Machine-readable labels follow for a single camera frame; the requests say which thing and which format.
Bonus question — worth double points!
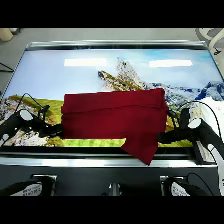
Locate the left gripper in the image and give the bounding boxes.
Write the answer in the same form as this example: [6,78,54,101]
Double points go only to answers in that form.
[42,123,65,139]

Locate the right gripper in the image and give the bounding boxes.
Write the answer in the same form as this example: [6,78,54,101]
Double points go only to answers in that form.
[156,129,180,145]

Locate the red T-shirt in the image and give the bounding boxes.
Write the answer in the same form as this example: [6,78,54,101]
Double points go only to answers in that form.
[60,87,170,167]

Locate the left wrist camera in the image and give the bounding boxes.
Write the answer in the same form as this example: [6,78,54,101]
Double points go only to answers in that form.
[37,104,52,122]

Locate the black cable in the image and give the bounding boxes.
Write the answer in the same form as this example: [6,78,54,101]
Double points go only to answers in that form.
[15,92,48,112]
[179,99,224,138]
[184,171,215,195]

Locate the silver frame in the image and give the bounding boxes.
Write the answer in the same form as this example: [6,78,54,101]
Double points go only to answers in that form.
[0,151,224,197]

